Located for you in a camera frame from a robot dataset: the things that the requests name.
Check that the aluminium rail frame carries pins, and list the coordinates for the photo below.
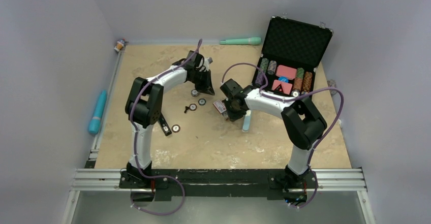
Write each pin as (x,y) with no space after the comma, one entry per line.
(328,180)

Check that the brown poker chip middle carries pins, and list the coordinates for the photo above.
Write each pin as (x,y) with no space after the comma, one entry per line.
(193,107)

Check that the small orange bottle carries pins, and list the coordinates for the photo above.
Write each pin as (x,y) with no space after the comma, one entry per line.
(120,44)

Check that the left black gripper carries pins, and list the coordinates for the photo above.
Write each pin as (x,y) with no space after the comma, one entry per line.
(207,88)

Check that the black stapler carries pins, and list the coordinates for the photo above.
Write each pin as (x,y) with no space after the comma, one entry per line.
(164,125)

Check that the blue cylindrical tube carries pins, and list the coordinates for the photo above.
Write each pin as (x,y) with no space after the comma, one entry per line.
(95,122)

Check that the black poker chip case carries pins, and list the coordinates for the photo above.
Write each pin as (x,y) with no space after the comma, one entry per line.
(290,55)

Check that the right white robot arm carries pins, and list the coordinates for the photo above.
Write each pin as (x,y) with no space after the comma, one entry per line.
(303,122)

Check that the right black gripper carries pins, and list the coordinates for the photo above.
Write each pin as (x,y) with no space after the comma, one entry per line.
(233,116)

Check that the red white staple box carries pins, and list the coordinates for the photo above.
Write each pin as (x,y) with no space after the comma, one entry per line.
(219,105)

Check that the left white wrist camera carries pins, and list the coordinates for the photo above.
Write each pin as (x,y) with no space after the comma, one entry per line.
(205,64)

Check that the light blue stapler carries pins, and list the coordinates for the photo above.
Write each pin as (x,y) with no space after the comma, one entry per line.
(247,121)

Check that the mint green microphone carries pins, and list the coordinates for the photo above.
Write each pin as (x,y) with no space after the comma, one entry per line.
(242,41)

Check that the brown poker chip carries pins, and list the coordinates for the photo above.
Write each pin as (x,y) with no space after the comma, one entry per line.
(176,128)
(193,107)

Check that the blue poker chip stack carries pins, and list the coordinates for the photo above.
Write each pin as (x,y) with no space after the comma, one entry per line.
(195,93)

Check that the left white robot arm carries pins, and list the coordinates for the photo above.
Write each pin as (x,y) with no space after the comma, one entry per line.
(144,105)

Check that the brown poker chip front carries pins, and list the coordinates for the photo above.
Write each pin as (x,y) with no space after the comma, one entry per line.
(176,128)

